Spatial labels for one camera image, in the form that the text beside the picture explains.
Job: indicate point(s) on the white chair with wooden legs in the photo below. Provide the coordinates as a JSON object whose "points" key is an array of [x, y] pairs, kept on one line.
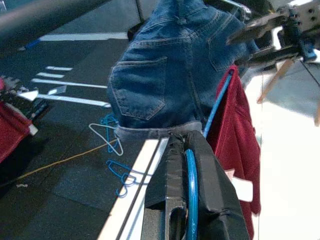
{"points": [[275, 80]]}

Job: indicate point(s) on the red t-shirt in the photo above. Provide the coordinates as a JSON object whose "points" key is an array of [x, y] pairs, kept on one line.
{"points": [[237, 137]]}

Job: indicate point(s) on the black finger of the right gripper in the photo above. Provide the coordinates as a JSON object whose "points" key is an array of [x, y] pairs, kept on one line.
{"points": [[257, 27], [270, 58]]}

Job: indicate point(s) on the red cloth cover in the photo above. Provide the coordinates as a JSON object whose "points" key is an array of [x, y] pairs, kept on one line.
{"points": [[10, 130]]}

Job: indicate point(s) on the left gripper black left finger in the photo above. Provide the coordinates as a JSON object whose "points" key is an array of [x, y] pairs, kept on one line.
{"points": [[170, 187]]}

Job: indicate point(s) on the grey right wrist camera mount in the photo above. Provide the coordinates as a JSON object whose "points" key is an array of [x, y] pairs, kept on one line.
{"points": [[308, 11]]}

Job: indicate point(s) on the black device with white label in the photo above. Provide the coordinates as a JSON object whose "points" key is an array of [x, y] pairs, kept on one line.
{"points": [[35, 105]]}

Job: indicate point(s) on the blue denim shorts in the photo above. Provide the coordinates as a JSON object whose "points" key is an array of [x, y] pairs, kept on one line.
{"points": [[162, 75]]}

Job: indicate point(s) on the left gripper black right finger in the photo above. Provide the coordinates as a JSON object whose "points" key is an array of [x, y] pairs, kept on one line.
{"points": [[217, 195]]}

